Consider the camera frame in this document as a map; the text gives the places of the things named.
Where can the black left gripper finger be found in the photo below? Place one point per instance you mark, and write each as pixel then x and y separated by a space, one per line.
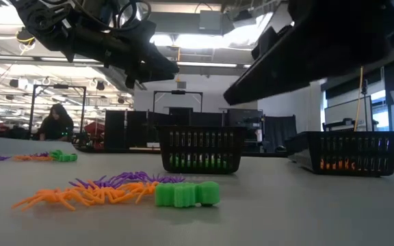
pixel 156 77
pixel 159 63

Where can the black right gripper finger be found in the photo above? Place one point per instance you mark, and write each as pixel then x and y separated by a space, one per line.
pixel 279 78
pixel 272 42

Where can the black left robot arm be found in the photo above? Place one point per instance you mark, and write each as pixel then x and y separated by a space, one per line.
pixel 46 30

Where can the green plastic Halloween toy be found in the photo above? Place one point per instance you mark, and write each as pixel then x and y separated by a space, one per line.
pixel 183 194
pixel 56 153
pixel 67 158

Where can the long ceiling light bar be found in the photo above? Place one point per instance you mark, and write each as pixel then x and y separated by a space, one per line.
pixel 200 64

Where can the black tripod stand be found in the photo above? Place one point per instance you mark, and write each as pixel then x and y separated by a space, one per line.
pixel 364 87

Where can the black slotted plastic basket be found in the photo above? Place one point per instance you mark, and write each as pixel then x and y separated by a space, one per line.
pixel 200 128
pixel 354 134

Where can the neighbouring work table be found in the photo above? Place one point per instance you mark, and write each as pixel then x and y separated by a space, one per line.
pixel 132 149

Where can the person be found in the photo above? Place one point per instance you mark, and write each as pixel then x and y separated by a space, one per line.
pixel 58 126

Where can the grey table mat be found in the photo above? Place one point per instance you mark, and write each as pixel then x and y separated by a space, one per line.
pixel 286 212

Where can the black metal rig frame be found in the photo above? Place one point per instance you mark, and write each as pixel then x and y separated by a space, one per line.
pixel 61 86
pixel 178 92

